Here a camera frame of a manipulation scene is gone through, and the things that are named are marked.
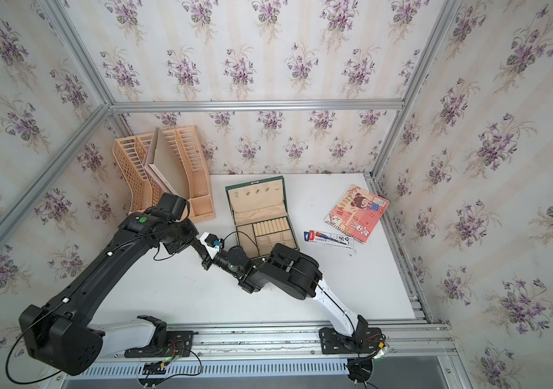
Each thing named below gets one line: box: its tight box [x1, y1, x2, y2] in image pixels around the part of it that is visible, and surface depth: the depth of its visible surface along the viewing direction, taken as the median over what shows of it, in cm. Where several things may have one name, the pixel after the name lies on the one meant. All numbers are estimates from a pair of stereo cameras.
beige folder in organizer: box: [143, 126, 190, 200], surface depth 103 cm
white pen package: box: [303, 230, 356, 249], surface depth 98 cm
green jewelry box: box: [225, 175, 301, 259], surface depth 95 cm
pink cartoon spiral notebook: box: [324, 183, 391, 244], surface depth 107 cm
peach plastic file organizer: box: [111, 124, 216, 224], surface depth 105 cm
